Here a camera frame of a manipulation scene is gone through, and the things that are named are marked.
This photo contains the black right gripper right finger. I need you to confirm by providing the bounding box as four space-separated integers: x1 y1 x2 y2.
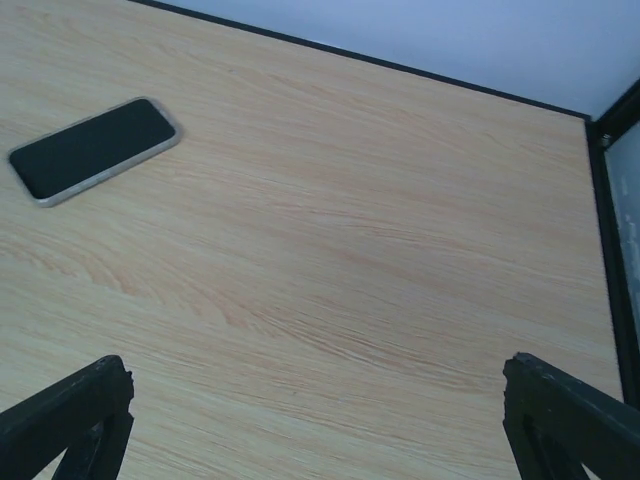
503 353 639 479

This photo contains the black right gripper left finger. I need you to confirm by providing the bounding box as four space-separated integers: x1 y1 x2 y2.
1 355 134 479

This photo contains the black phone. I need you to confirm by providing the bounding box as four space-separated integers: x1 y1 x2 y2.
6 96 183 207

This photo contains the black enclosure frame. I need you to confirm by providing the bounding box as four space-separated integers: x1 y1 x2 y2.
143 1 639 409

